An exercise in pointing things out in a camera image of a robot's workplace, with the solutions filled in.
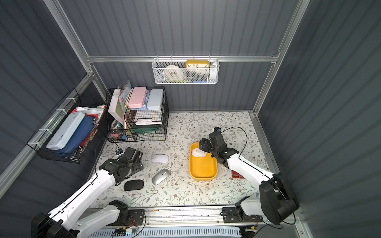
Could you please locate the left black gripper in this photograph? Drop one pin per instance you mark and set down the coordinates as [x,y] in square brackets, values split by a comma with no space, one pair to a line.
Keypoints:
[136,159]

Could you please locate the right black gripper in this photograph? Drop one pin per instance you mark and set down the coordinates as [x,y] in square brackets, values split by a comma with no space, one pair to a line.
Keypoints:
[207,144]

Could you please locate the white round mouse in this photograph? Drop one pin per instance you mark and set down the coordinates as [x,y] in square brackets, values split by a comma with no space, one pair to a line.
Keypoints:
[198,153]

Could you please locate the black mouse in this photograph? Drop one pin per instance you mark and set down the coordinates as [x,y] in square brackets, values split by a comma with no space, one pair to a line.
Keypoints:
[131,185]

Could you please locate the silver grey mouse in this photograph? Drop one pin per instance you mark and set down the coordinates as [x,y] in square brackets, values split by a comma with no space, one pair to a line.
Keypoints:
[160,176]

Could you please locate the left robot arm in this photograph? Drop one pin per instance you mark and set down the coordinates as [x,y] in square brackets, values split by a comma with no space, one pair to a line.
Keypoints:
[65,221]

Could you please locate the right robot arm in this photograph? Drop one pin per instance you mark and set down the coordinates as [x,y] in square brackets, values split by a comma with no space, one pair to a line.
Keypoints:
[277,199]

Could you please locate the yellow storage box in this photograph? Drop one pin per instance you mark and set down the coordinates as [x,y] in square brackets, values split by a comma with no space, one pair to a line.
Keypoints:
[202,168]

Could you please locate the red small box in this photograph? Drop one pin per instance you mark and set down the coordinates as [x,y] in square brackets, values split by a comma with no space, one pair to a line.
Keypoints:
[236,175]

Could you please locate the dark blue case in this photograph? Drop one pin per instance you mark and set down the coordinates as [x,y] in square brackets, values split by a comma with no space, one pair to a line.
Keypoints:
[81,133]

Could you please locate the books in organizer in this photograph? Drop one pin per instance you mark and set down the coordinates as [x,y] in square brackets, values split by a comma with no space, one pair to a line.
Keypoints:
[119,102]

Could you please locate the pink pencil case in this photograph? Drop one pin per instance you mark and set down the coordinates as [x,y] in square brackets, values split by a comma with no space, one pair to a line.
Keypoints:
[137,97]

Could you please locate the light blue pencil case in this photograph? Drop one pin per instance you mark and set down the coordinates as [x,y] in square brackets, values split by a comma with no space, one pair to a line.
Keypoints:
[155,100]

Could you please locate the white long case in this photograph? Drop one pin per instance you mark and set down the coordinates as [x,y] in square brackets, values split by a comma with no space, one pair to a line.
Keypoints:
[65,131]

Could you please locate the yellow clock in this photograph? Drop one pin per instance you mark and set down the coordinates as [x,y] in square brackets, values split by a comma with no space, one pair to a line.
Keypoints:
[197,64]

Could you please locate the white tape roll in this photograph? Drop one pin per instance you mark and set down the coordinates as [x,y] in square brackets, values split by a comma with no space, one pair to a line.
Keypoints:
[173,73]

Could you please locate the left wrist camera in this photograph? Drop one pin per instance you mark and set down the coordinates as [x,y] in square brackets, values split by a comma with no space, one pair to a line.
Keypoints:
[119,152]

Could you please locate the black wire desk organizer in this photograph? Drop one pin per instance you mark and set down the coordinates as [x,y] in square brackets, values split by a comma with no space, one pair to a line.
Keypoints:
[142,125]

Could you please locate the black wire side basket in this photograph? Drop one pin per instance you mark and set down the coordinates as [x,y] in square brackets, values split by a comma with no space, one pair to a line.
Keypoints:
[88,102]

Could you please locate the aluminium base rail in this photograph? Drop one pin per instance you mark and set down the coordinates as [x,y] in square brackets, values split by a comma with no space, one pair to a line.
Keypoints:
[206,215]

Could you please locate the white wire wall basket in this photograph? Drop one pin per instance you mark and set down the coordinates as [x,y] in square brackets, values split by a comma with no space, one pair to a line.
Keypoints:
[191,75]

